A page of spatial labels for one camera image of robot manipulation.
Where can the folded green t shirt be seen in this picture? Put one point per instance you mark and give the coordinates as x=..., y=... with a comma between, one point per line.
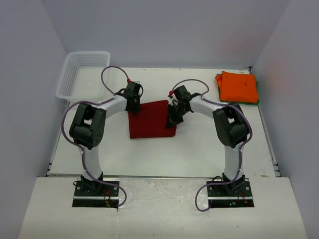
x=256, y=102

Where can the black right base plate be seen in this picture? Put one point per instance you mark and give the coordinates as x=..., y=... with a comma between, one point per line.
x=223, y=197

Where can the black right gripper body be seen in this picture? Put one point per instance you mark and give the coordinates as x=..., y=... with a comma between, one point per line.
x=176, y=113

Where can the white plastic basket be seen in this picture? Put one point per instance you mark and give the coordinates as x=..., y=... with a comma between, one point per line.
x=80, y=76

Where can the folded orange t shirt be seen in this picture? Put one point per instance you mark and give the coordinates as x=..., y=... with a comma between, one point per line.
x=238, y=85

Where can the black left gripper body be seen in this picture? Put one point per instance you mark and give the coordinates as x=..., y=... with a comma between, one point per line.
x=136, y=106

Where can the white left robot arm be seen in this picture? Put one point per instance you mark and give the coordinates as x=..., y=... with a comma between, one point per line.
x=87, y=130

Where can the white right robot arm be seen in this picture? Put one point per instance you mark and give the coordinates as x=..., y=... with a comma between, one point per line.
x=232, y=128

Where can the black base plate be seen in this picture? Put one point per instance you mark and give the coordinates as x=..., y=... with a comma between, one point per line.
x=223, y=197
x=112, y=189

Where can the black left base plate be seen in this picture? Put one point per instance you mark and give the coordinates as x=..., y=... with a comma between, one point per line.
x=112, y=189

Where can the dark red t shirt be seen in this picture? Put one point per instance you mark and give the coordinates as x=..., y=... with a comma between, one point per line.
x=150, y=121

